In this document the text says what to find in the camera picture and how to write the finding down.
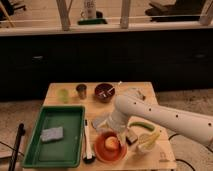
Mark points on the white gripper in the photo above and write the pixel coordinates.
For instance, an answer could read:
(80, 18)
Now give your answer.
(116, 122)

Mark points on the yellow red apple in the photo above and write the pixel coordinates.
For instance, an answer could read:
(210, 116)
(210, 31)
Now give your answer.
(112, 143)

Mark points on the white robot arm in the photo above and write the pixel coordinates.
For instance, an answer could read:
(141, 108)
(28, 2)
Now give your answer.
(194, 126)

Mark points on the red bowl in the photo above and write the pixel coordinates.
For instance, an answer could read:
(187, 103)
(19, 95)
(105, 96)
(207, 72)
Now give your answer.
(105, 155)

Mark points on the dark brown bowl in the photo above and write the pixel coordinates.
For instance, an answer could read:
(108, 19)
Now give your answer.
(104, 92)

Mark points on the green chili pepper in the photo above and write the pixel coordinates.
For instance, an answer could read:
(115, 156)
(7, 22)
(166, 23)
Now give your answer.
(145, 125)

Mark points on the brown block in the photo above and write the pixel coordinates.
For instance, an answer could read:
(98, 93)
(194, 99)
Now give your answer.
(131, 137)

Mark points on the black white spatula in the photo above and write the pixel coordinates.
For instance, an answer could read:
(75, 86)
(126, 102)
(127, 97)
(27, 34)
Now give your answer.
(89, 156)

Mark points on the metal cup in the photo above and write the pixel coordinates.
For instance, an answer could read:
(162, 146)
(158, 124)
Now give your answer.
(81, 90)

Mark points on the green cup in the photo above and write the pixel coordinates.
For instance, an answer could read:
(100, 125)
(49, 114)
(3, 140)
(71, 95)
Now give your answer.
(63, 95)

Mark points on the green plastic tray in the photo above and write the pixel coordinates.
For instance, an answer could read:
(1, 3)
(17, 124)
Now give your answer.
(63, 153)

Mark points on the grey sponge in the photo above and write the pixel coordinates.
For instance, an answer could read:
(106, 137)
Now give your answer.
(52, 134)

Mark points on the black cabinet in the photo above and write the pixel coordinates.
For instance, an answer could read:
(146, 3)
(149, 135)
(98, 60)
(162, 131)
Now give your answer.
(169, 59)

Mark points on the black pole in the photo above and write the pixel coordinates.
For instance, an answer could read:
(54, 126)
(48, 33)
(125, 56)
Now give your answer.
(19, 135)

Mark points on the green book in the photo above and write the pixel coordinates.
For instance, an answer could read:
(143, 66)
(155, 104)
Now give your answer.
(92, 21)

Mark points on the white mug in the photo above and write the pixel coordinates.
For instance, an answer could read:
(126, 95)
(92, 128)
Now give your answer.
(89, 9)

